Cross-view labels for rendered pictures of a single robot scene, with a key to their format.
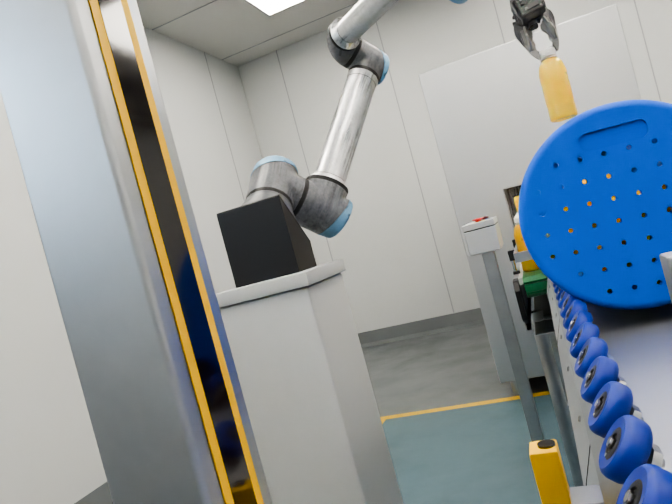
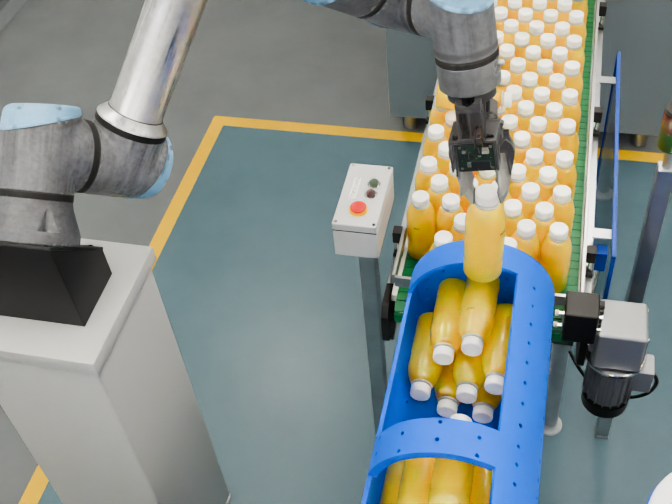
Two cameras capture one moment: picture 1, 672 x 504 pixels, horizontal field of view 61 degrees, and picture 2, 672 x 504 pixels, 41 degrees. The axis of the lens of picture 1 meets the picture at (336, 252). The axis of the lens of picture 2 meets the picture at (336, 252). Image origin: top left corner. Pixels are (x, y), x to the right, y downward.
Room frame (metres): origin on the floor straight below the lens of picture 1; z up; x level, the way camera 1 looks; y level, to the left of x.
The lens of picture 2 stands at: (0.44, -0.37, 2.48)
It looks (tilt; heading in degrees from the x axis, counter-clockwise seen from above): 47 degrees down; 359
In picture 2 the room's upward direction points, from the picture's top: 7 degrees counter-clockwise
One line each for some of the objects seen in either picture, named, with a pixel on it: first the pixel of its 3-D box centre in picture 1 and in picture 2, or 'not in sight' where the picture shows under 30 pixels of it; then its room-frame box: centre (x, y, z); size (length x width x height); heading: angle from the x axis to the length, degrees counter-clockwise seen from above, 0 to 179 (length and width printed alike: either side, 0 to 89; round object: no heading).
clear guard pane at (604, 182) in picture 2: not in sight; (603, 212); (2.13, -1.16, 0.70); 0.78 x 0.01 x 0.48; 161
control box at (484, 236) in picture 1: (483, 235); (364, 209); (1.91, -0.49, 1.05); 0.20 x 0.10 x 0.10; 161
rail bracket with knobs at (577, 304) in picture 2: not in sight; (578, 318); (1.60, -0.90, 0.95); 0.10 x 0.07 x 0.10; 71
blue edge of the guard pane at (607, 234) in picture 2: not in sight; (595, 212); (2.14, -1.14, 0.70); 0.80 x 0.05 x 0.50; 161
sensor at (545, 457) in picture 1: (585, 468); not in sight; (0.45, -0.15, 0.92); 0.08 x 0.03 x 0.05; 71
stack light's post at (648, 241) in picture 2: not in sight; (628, 321); (1.86, -1.16, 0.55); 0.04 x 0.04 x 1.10; 71
